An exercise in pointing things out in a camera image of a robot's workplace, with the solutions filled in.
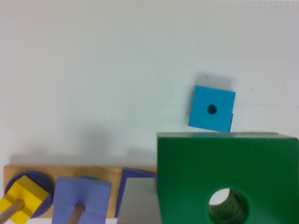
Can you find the blue square block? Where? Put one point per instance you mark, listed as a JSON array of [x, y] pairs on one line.
[[212, 109]]

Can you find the wooden peg middle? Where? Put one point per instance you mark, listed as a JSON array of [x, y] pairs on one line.
[[76, 214]]

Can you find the yellow block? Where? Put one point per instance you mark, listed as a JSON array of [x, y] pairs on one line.
[[28, 190]]

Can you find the wooden peg base board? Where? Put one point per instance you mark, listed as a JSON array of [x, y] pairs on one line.
[[104, 173]]

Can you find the wooden peg far end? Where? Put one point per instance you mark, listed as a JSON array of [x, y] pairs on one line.
[[11, 211]]

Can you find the dark purple square block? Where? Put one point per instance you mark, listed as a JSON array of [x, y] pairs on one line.
[[130, 173]]

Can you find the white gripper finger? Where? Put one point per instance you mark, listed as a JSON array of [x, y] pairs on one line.
[[139, 203]]

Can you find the dark purple round disc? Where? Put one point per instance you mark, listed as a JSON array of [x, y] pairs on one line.
[[44, 182]]

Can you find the green square block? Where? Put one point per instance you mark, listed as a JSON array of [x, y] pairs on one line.
[[228, 178]]

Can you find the light purple square block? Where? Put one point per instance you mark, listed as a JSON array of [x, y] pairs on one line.
[[71, 191]]

